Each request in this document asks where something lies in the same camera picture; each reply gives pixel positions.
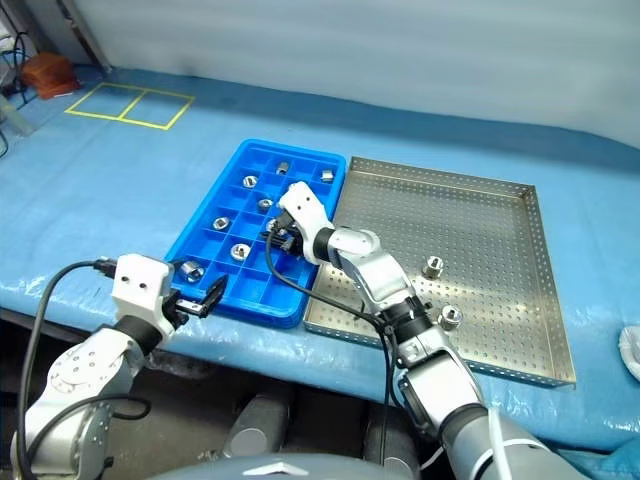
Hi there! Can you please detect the brown object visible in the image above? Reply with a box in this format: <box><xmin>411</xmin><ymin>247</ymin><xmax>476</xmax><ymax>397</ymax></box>
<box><xmin>20</xmin><ymin>52</ymin><xmax>77</xmax><ymax>100</ymax></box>

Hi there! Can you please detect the blue plastic table cover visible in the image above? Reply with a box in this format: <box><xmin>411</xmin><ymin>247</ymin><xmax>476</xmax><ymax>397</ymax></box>
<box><xmin>0</xmin><ymin>62</ymin><xmax>640</xmax><ymax>456</ymax></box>

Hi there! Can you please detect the grey metal frame post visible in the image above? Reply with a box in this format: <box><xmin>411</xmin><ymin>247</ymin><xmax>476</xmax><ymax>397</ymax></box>
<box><xmin>74</xmin><ymin>0</ymin><xmax>115</xmax><ymax>75</ymax></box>

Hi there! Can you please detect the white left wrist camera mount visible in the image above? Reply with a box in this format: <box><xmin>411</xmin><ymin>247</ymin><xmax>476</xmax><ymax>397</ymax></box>
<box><xmin>109</xmin><ymin>253</ymin><xmax>176</xmax><ymax>335</ymax></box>

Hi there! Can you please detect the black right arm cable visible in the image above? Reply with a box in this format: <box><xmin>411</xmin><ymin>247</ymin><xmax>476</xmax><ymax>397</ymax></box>
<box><xmin>264</xmin><ymin>212</ymin><xmax>401</xmax><ymax>409</ymax></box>

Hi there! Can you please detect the metal nut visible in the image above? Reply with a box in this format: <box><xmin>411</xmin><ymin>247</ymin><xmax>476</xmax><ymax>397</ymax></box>
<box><xmin>421</xmin><ymin>254</ymin><xmax>446</xmax><ymax>280</ymax></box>
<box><xmin>437</xmin><ymin>305</ymin><xmax>462</xmax><ymax>330</ymax></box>

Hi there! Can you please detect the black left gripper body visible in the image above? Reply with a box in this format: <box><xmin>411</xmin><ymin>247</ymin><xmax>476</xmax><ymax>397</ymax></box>
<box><xmin>162</xmin><ymin>288</ymin><xmax>210</xmax><ymax>327</ymax></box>

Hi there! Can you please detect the yellow tape rectangle marking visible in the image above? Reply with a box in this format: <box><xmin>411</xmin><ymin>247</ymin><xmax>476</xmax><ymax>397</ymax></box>
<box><xmin>63</xmin><ymin>81</ymin><xmax>197</xmax><ymax>132</ymax></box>

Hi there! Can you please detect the white round object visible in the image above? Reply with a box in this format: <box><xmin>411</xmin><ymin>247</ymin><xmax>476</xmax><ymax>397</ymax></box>
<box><xmin>618</xmin><ymin>323</ymin><xmax>640</xmax><ymax>384</ymax></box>

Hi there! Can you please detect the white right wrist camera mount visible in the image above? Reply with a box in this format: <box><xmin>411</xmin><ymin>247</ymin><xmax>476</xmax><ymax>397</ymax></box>
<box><xmin>276</xmin><ymin>182</ymin><xmax>337</xmax><ymax>265</ymax></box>

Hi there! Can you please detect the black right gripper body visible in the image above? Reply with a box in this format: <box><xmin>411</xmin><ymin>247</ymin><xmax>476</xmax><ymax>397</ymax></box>
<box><xmin>262</xmin><ymin>217</ymin><xmax>309</xmax><ymax>260</ymax></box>

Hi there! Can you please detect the blue compartment tray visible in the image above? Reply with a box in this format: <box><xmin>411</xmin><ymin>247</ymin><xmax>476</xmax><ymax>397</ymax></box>
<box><xmin>163</xmin><ymin>138</ymin><xmax>349</xmax><ymax>330</ymax></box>

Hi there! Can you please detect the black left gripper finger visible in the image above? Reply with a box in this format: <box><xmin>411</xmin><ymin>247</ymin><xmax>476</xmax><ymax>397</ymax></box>
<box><xmin>201</xmin><ymin>273</ymin><xmax>231</xmax><ymax>319</ymax></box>

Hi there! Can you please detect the grey rounded cylinder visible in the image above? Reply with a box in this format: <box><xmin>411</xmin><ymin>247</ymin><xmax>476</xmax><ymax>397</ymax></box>
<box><xmin>227</xmin><ymin>392</ymin><xmax>294</xmax><ymax>461</ymax></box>
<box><xmin>360</xmin><ymin>402</ymin><xmax>424</xmax><ymax>474</ymax></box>

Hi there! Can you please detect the perforated metal tray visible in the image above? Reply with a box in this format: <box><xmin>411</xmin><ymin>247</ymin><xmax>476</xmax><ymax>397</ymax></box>
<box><xmin>302</xmin><ymin>155</ymin><xmax>577</xmax><ymax>390</ymax></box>

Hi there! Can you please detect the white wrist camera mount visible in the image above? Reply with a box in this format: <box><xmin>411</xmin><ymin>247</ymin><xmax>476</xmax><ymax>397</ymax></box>
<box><xmin>109</xmin><ymin>253</ymin><xmax>176</xmax><ymax>335</ymax></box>
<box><xmin>276</xmin><ymin>182</ymin><xmax>337</xmax><ymax>265</ymax></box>

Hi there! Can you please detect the grey robot torso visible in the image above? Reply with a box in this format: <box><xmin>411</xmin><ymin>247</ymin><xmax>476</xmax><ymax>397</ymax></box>
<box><xmin>159</xmin><ymin>452</ymin><xmax>451</xmax><ymax>480</ymax></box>

